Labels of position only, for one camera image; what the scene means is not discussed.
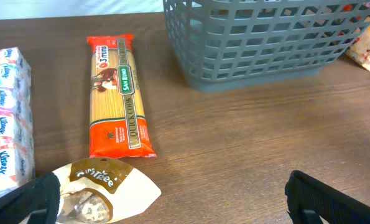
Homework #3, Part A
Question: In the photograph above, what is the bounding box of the brown white snack pouch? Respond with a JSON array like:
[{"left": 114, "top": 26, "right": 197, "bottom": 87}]
[{"left": 53, "top": 157, "right": 161, "bottom": 223}]

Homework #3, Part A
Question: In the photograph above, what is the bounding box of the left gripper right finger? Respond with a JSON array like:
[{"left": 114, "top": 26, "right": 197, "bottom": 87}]
[{"left": 285, "top": 170, "right": 370, "bottom": 224}]

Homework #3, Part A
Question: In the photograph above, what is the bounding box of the grey plastic basket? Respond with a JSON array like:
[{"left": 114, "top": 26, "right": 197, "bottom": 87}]
[{"left": 163, "top": 0, "right": 370, "bottom": 91}]

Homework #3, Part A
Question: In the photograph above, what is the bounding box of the San Remo spaghetti packet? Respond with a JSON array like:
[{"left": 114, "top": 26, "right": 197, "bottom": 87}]
[{"left": 87, "top": 34, "right": 157, "bottom": 159}]

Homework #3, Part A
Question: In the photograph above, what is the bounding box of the Kleenex tissue multipack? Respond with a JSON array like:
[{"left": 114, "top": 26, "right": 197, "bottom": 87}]
[{"left": 0, "top": 47, "right": 35, "bottom": 197}]

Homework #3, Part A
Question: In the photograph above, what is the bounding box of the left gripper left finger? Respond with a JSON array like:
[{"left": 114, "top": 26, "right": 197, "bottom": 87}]
[{"left": 0, "top": 172, "right": 60, "bottom": 224}]

